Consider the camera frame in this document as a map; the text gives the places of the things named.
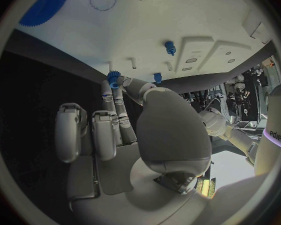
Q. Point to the blue block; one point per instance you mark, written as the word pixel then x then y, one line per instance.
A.
pixel 157 77

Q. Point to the white task board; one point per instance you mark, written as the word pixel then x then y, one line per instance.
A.
pixel 142 26

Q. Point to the glowing light bar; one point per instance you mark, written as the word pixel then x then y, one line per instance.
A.
pixel 206 186

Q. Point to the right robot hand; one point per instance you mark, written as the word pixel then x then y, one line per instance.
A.
pixel 173 131

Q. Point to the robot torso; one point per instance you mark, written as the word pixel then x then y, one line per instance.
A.
pixel 271 116

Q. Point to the small blue gear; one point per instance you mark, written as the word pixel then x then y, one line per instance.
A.
pixel 112 77

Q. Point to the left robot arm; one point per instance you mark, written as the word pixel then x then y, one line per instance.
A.
pixel 224 129

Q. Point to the blue plug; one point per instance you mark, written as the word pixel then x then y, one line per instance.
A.
pixel 169 46

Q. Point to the large blue gear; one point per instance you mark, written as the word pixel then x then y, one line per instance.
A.
pixel 45 7

